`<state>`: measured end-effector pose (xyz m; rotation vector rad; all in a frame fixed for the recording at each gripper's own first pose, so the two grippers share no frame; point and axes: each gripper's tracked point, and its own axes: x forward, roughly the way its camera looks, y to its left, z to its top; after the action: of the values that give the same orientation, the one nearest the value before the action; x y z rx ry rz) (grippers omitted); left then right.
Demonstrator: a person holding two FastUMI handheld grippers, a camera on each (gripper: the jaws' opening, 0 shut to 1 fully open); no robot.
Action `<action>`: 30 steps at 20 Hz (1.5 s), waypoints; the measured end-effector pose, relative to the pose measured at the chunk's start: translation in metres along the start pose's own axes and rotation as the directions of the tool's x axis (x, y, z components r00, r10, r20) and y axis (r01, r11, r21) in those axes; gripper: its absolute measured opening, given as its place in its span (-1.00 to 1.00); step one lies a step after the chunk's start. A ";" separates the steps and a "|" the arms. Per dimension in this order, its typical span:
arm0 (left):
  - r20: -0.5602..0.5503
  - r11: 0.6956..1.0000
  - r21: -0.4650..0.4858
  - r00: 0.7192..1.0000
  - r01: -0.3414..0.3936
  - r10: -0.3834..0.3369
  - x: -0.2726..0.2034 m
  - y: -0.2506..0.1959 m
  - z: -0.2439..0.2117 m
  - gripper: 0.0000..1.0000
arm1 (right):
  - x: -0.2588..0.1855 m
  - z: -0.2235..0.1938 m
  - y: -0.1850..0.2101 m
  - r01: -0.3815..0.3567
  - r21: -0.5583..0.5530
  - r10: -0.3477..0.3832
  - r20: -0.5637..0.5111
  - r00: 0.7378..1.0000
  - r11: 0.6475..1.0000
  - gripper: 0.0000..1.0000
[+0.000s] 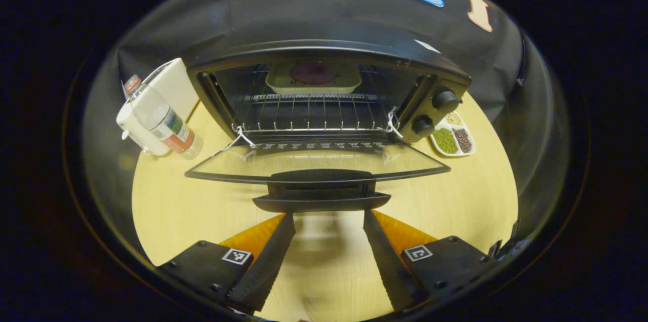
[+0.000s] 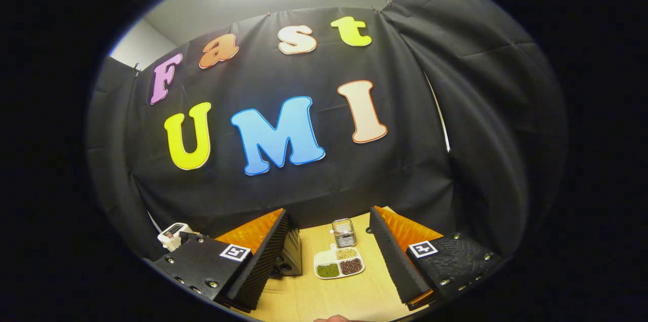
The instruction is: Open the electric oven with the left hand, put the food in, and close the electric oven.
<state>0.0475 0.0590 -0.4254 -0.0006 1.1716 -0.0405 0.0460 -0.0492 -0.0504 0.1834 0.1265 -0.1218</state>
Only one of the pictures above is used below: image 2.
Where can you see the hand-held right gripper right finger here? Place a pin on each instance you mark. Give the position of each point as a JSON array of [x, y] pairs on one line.
[[397, 266]]

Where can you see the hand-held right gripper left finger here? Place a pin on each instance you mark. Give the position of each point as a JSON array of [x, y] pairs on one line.
[[258, 266]]

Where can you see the black electric oven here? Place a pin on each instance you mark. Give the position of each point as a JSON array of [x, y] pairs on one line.
[[292, 253]]

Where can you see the divided white plate of beans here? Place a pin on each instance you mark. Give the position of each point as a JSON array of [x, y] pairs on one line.
[[338, 267]]

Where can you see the black backdrop cloth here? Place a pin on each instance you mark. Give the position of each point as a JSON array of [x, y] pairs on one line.
[[405, 175]]

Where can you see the white toaster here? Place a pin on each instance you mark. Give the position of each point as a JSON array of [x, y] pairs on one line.
[[169, 238]]

